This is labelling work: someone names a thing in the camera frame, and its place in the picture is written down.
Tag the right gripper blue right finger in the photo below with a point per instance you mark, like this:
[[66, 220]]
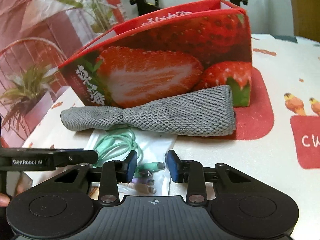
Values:
[[190, 172]]

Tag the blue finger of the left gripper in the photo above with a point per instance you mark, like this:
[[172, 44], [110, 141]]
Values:
[[74, 156]]

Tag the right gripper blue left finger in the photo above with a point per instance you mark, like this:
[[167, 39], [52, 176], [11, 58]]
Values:
[[113, 173]]

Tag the grey mesh cloth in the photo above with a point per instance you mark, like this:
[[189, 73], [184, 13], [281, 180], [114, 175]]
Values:
[[203, 113]]

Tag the person left hand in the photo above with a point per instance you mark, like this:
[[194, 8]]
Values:
[[12, 184]]

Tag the red strawberry cardboard box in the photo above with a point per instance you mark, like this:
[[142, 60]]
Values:
[[165, 53]]

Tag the pink printed backdrop cloth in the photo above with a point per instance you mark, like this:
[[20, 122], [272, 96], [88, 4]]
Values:
[[36, 37]]

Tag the wooden door frame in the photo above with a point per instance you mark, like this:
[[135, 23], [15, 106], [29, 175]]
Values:
[[306, 18]]

